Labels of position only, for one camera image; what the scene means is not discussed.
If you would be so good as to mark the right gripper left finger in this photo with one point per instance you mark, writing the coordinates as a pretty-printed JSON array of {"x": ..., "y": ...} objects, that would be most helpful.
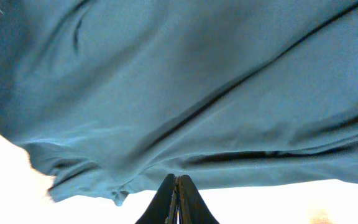
[{"x": 163, "y": 207}]

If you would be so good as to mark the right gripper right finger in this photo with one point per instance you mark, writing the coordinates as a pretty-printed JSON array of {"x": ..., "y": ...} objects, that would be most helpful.
[{"x": 192, "y": 208}]

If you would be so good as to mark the black polo shirt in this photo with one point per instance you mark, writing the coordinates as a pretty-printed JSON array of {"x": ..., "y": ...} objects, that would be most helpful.
[{"x": 111, "y": 96}]

